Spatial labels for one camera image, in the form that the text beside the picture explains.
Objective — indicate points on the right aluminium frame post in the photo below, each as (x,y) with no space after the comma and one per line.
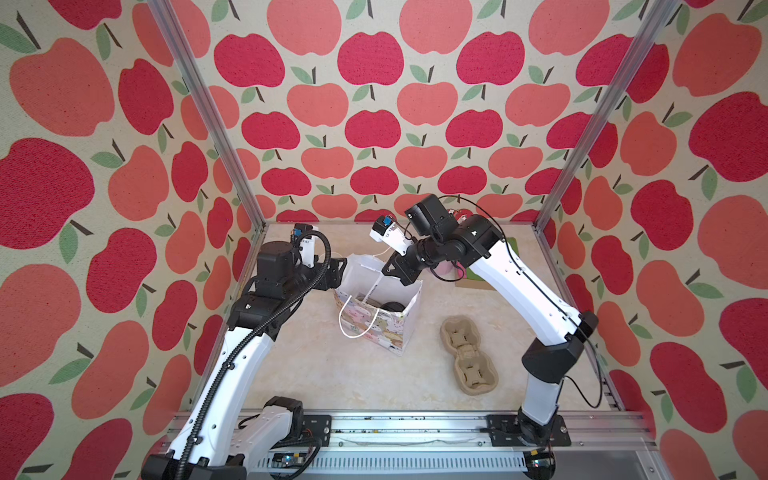
(658,15)

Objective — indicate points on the black cup lid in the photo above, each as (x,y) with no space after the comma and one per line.
(393,306)

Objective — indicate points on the aluminium frame post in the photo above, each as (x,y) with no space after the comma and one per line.
(173,33)
(658,15)

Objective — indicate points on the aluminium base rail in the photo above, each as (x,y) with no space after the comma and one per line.
(373,444)

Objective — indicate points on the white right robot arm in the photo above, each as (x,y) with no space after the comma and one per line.
(561,331)

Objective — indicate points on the left aluminium frame post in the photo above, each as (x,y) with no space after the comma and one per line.
(173,33)

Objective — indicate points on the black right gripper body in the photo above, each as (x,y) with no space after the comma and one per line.
(405,265)

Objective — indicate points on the green napkin stack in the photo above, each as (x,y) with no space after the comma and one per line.
(473,276)

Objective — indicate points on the pink utensil holder cup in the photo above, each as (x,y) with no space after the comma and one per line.
(448,272)

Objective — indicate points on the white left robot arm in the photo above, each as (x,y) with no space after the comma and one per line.
(203,448)

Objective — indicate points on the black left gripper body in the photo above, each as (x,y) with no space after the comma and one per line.
(334,272)

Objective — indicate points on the cardboard two-cup carrier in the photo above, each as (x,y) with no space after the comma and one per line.
(473,369)

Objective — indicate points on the cartoon animal gift bag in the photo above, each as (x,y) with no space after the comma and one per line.
(364,289)

